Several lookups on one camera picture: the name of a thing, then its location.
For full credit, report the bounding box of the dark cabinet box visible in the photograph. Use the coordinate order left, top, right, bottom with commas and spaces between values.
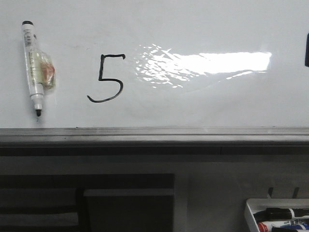
84, 189, 174, 232

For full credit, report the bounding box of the black capped marker in tray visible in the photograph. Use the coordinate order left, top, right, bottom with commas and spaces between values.
253, 208, 309, 222

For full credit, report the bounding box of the white black whiteboard marker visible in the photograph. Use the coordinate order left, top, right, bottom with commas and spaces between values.
22, 21, 56, 117

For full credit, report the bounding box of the white whiteboard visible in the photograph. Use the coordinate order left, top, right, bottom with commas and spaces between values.
0, 0, 309, 146

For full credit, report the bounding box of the left black tray hook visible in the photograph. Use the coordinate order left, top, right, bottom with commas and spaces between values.
267, 187, 274, 199

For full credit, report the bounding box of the red capped marker in tray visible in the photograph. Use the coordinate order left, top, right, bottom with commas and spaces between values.
257, 219, 309, 232

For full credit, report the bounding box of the blue labelled marker in tray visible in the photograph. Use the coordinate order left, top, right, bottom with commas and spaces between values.
271, 224, 309, 232

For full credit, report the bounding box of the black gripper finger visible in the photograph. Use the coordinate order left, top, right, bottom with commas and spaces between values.
304, 34, 309, 67

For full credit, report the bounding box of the white marker tray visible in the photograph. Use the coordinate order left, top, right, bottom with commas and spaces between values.
244, 198, 309, 232

